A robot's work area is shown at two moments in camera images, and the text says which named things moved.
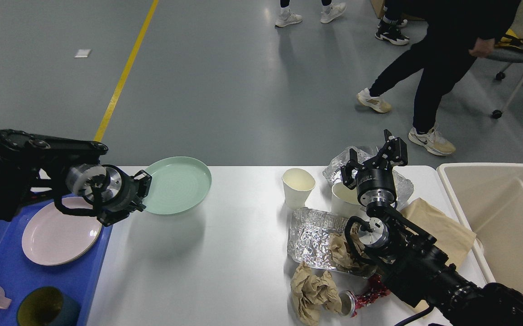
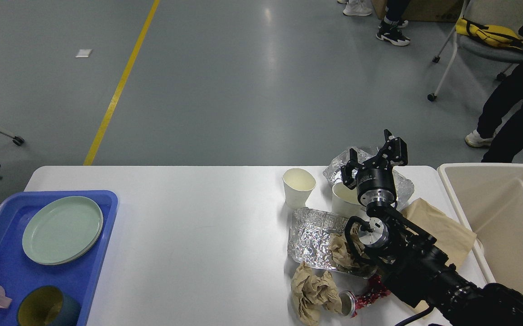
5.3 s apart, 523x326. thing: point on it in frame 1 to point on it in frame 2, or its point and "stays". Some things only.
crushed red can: x=349 y=304 stays
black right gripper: x=376 y=185 stays
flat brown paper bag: x=456 y=240 stays
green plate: x=179 y=184 to x=61 y=229
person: x=454 y=29 to x=520 y=108
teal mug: x=45 y=306 stays
